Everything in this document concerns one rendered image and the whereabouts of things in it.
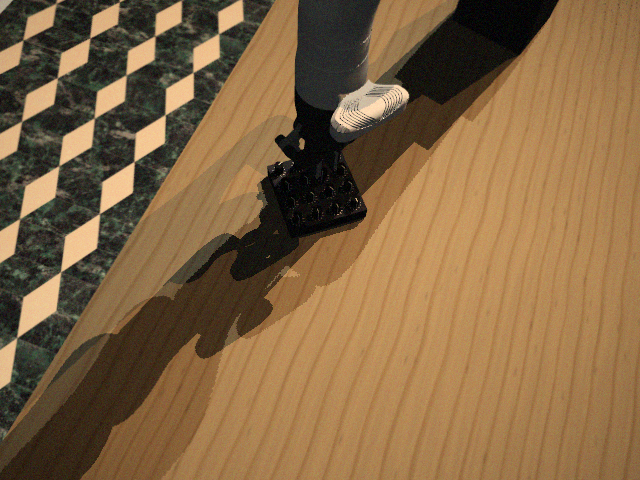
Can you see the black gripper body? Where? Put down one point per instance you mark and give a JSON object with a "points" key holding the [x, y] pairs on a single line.
{"points": [[309, 116]]}

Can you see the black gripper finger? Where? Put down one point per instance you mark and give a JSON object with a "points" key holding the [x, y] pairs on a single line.
{"points": [[311, 156], [332, 156]]}

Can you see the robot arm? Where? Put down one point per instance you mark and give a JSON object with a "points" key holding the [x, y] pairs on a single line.
{"points": [[331, 66]]}

